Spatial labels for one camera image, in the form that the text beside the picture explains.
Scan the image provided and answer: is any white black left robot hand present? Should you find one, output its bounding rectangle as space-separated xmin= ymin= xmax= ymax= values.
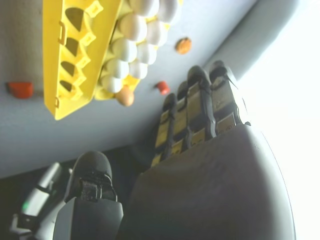
xmin=51 ymin=59 xmax=298 ymax=240

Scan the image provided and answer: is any brown yellow toy egg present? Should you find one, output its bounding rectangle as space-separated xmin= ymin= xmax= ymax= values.
xmin=115 ymin=85 xmax=135 ymax=107

